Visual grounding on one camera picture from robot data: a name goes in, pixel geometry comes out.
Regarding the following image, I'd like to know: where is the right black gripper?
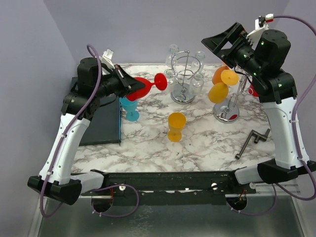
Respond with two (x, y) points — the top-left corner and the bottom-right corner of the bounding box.
(202, 21), (264, 78)

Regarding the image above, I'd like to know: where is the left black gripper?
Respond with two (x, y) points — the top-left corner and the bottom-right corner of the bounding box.
(94, 63), (146, 98)

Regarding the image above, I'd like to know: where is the red plastic wine glass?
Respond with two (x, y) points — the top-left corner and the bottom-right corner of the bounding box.
(248, 84), (259, 97)
(126, 73), (167, 101)

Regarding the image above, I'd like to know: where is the blue plastic wine glass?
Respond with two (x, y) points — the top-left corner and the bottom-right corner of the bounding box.
(119, 97), (139, 121)

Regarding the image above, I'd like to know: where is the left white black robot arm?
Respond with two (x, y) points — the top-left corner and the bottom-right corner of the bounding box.
(27, 57), (146, 205)

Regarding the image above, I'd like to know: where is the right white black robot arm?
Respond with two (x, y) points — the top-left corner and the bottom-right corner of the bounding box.
(201, 22), (316, 194)

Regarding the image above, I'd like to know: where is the dark orange hanging wine glass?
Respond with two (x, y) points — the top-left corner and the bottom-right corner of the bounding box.
(212, 66), (230, 85)

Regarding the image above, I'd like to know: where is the chrome bottle rack centre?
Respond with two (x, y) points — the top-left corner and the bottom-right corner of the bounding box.
(170, 50), (201, 105)

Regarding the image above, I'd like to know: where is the yellow-orange hanging wine glass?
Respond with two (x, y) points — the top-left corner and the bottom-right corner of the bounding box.
(208, 70), (239, 104)

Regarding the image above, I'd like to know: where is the orange standing plastic wine glass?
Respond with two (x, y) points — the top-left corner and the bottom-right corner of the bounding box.
(167, 112), (186, 142)

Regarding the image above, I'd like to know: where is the chrome wine glass rack right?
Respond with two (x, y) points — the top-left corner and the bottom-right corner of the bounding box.
(213, 68), (252, 123)

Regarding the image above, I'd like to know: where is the clear glass bottle back right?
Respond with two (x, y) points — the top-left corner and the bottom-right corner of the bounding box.
(191, 51), (205, 73)

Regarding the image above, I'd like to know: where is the clear glass bottle front left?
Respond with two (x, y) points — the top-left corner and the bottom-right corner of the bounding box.
(163, 69), (176, 85)

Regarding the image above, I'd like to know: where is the clear glass bottle front right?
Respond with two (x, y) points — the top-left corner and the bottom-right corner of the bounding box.
(189, 73), (204, 96)

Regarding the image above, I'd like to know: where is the dark metal crank key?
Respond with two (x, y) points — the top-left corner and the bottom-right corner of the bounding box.
(234, 128), (272, 160)

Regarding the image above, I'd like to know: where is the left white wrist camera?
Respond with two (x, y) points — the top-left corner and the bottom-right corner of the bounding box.
(99, 49), (115, 70)

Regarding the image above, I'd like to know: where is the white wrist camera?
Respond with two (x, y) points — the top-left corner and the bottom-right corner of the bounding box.
(99, 49), (115, 70)
(246, 13), (274, 45)

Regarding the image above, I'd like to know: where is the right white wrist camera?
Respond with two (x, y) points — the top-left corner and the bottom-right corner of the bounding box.
(246, 13), (274, 45)

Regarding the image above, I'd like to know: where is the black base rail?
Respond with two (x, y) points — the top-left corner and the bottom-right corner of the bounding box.
(81, 169), (257, 207)

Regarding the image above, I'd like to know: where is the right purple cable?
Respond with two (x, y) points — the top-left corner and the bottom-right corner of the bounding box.
(231, 15), (316, 217)

